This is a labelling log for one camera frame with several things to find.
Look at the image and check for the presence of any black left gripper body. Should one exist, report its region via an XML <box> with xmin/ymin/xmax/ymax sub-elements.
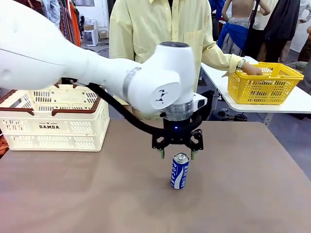
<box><xmin>163</xmin><ymin>118</ymin><xmax>195</xmax><ymax>145</ymax></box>

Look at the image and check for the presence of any blue Pocari drink can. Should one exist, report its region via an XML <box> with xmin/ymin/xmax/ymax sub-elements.
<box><xmin>170</xmin><ymin>152</ymin><xmax>190</xmax><ymax>190</ymax></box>

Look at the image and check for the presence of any person's left forearm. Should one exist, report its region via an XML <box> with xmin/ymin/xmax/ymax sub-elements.
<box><xmin>202</xmin><ymin>43</ymin><xmax>242</xmax><ymax>78</ymax></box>

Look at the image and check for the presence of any yellow plastic shopping basket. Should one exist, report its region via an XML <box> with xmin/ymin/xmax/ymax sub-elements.
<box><xmin>227</xmin><ymin>62</ymin><xmax>305</xmax><ymax>105</ymax></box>

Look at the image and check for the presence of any person's left hand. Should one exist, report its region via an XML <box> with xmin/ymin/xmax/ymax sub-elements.
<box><xmin>242</xmin><ymin>62</ymin><xmax>263</xmax><ymax>77</ymax></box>

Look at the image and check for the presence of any black caster base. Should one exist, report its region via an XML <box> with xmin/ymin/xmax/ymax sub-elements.
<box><xmin>218</xmin><ymin>108</ymin><xmax>248</xmax><ymax>122</ymax></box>

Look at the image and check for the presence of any person in yellow shirt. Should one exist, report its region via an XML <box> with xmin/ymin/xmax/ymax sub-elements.
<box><xmin>108</xmin><ymin>0</ymin><xmax>243</xmax><ymax>107</ymax></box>

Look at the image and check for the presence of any white side table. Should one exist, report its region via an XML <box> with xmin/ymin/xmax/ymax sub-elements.
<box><xmin>200</xmin><ymin>56</ymin><xmax>311</xmax><ymax>126</ymax></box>

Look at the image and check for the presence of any mannequin with blue skirt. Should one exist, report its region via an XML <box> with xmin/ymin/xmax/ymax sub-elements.
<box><xmin>217</xmin><ymin>0</ymin><xmax>272</xmax><ymax>56</ymax></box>

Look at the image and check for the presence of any seated person in grey trousers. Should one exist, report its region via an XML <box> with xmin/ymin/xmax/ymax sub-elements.
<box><xmin>286</xmin><ymin>60</ymin><xmax>311</xmax><ymax>96</ymax></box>

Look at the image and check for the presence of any small white cabinet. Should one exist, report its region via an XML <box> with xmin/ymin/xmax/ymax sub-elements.
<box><xmin>84</xmin><ymin>19</ymin><xmax>99</xmax><ymax>47</ymax></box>

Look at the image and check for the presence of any black stand pole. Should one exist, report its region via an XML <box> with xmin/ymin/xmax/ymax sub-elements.
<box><xmin>240</xmin><ymin>0</ymin><xmax>260</xmax><ymax>57</ymax></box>

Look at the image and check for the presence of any person in cream shirt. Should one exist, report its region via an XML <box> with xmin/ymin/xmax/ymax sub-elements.
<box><xmin>252</xmin><ymin>0</ymin><xmax>279</xmax><ymax>32</ymax></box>

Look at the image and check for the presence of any orange hanging cloth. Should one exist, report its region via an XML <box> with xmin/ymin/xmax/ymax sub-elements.
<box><xmin>70</xmin><ymin>3</ymin><xmax>82</xmax><ymax>48</ymax></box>

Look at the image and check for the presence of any person in dark clothes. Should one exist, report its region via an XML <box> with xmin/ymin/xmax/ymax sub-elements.
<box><xmin>263</xmin><ymin>0</ymin><xmax>301</xmax><ymax>64</ymax></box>

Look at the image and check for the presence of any striped patterned hanging cloth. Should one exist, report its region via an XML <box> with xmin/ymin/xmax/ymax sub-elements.
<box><xmin>59</xmin><ymin>3</ymin><xmax>77</xmax><ymax>46</ymax></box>

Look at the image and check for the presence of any light blue hanging shirt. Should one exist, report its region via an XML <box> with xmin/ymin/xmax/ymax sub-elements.
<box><xmin>43</xmin><ymin>0</ymin><xmax>61</xmax><ymax>28</ymax></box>

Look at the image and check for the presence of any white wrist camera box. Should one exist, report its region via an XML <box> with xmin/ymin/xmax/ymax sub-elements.
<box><xmin>192</xmin><ymin>93</ymin><xmax>208</xmax><ymax>109</ymax></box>

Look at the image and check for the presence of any black corrugated cable hose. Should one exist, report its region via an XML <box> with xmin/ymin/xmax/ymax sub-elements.
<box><xmin>60</xmin><ymin>77</ymin><xmax>203</xmax><ymax>140</ymax></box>

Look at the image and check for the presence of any cream basket with brown handles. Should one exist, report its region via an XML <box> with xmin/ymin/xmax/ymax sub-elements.
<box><xmin>0</xmin><ymin>83</ymin><xmax>111</xmax><ymax>152</ymax></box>

